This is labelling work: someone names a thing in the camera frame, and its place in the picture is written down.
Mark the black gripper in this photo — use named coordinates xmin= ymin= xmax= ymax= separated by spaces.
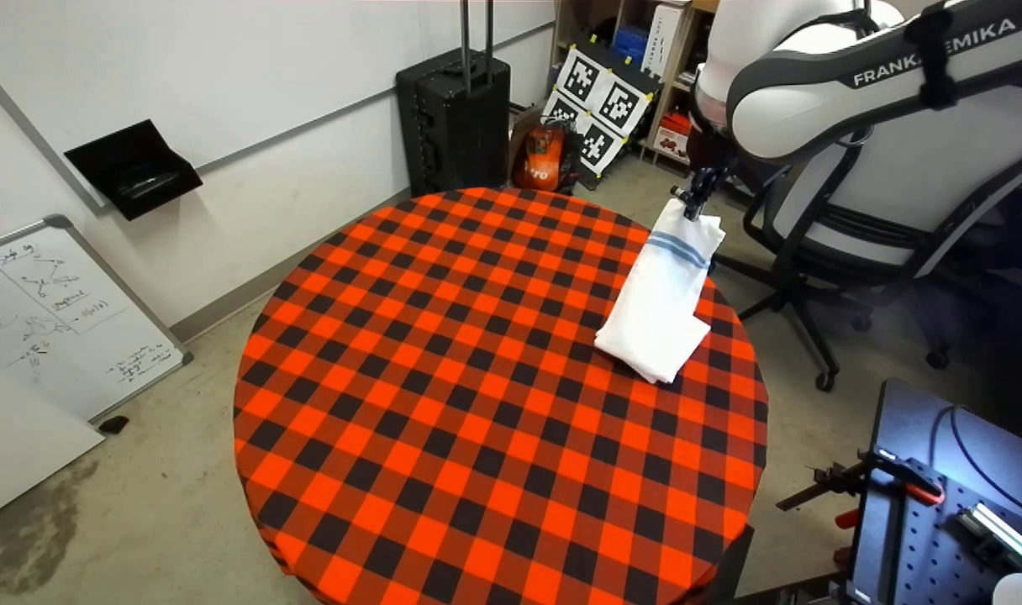
xmin=680 ymin=123 xmax=746 ymax=224

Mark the white towel with blue stripes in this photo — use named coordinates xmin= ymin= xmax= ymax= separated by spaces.
xmin=591 ymin=198 xmax=729 ymax=385

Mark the red white box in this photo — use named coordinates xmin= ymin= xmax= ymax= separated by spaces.
xmin=654 ymin=112 xmax=699 ymax=162

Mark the fiducial marker board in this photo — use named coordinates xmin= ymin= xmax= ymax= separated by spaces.
xmin=539 ymin=45 xmax=663 ymax=183

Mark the wooden storage shelf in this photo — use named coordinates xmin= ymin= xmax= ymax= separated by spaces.
xmin=556 ymin=0 xmax=724 ymax=172

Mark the orange black power tool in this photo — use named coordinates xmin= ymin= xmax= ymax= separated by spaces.
xmin=506 ymin=116 xmax=571 ymax=193

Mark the black wheeled suitcase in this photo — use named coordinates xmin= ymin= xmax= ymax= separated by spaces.
xmin=394 ymin=0 xmax=515 ymax=198

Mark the red black checkered round table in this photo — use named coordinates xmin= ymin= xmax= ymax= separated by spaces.
xmin=232 ymin=185 xmax=773 ymax=605

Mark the black clamp with orange grip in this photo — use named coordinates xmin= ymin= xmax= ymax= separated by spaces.
xmin=777 ymin=447 xmax=947 ymax=515
xmin=829 ymin=506 xmax=865 ymax=571

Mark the small written whiteboard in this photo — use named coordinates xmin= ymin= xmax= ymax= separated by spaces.
xmin=0 ymin=216 xmax=190 ymax=423

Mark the plain white board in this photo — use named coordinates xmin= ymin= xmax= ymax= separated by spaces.
xmin=0 ymin=355 xmax=108 ymax=531

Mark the black velcro strap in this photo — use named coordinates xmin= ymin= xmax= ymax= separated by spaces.
xmin=908 ymin=0 xmax=966 ymax=112

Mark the black cable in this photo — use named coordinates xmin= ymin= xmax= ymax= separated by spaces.
xmin=942 ymin=402 xmax=1022 ymax=531

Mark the aluminium profile rail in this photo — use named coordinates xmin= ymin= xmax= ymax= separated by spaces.
xmin=954 ymin=500 xmax=1022 ymax=579

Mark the large wall whiteboard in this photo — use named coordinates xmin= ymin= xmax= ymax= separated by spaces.
xmin=0 ymin=0 xmax=559 ymax=222

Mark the black wall tray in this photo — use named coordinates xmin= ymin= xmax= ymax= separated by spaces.
xmin=63 ymin=116 xmax=206 ymax=222

